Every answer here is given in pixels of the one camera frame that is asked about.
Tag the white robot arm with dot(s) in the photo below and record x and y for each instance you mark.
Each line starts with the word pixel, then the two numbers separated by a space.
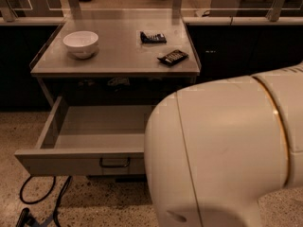
pixel 213 149

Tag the grey open top drawer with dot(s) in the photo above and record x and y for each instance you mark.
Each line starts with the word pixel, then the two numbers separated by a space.
pixel 75 138

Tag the grey metal cabinet counter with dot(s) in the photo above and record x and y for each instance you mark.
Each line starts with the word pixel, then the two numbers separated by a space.
pixel 120 50

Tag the dark snack bar front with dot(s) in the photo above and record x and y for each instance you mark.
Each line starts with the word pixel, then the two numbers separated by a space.
pixel 173 57

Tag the dark snack packet rear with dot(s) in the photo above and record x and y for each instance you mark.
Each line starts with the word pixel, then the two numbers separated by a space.
pixel 152 39

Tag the white ceramic bowl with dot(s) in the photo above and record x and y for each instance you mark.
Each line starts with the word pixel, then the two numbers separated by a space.
pixel 81 44

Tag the black plug on floor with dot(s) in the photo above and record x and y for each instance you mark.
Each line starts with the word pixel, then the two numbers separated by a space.
pixel 25 219

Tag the glass barrier panel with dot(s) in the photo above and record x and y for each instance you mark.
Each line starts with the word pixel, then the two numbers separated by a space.
pixel 282 11

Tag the black drawer handle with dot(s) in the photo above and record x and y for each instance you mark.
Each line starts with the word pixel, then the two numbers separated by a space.
pixel 114 162

